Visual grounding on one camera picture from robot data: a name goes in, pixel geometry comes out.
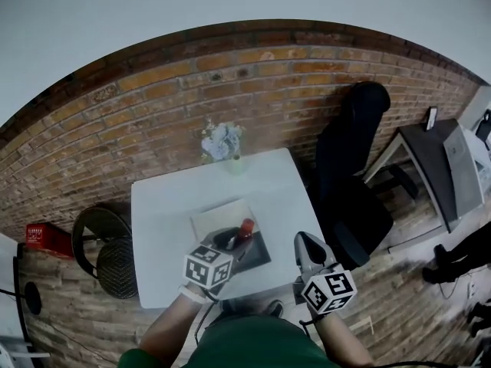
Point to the grey tray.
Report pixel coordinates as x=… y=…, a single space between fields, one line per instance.
x=218 y=215

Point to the person's left forearm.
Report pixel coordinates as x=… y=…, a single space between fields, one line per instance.
x=169 y=324

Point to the white grey printer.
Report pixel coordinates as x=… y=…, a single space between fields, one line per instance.
x=462 y=167

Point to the person's green shirt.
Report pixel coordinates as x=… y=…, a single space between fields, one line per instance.
x=249 y=343

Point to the red box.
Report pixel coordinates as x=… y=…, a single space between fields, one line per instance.
x=48 y=240

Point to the person's right shoe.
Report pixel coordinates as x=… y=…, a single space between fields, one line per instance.
x=275 y=308

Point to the red plastic cap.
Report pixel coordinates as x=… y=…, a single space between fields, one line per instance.
x=245 y=230

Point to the black round stand base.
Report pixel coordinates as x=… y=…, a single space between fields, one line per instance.
x=32 y=297

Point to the black office chair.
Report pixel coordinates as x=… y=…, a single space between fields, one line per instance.
x=345 y=205

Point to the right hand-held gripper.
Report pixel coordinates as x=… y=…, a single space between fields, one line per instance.
x=330 y=288

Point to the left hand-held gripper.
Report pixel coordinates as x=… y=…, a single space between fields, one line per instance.
x=207 y=268

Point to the small black picture frame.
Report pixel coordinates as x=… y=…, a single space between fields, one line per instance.
x=432 y=118

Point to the light wooden strip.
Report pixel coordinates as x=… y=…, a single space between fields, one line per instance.
x=364 y=325

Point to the light green vase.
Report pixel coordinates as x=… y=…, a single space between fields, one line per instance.
x=234 y=166

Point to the dark desk white legs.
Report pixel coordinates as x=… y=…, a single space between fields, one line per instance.
x=426 y=148

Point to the small black device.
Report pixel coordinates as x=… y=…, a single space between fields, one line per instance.
x=484 y=129

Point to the person's right forearm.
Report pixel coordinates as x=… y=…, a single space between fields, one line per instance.
x=345 y=339

